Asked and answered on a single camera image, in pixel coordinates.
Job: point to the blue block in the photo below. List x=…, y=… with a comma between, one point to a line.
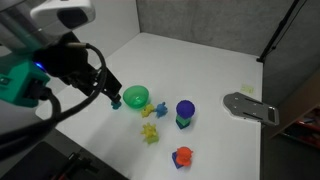
x=175, y=160

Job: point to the wooden toy shelf with bins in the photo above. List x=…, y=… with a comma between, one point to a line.
x=293, y=100

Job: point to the blue toy figure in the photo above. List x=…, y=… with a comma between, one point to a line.
x=161, y=110

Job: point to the black mat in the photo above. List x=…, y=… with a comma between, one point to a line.
x=33, y=163

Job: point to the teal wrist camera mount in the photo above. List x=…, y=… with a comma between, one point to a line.
x=16, y=80

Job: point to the orange toy figure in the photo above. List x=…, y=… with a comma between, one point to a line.
x=184, y=155

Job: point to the small yellow toy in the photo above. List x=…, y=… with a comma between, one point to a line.
x=146, y=111

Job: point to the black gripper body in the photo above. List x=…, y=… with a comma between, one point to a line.
x=63, y=63

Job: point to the yellow spiky toy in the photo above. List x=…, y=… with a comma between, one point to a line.
x=149, y=130

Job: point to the purple spiky ball toy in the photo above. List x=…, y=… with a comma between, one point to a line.
x=185, y=108

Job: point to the lime green block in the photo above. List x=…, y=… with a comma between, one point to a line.
x=153, y=140

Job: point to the black tripod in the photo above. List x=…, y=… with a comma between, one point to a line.
x=80, y=163

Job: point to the yellow sticky note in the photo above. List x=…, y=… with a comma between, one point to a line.
x=247, y=88

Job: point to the green plastic bowl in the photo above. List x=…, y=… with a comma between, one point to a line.
x=131, y=100

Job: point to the grey metal mounting plate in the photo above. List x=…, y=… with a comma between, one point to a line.
x=240, y=106

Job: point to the black stand pole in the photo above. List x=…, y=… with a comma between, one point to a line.
x=277, y=30

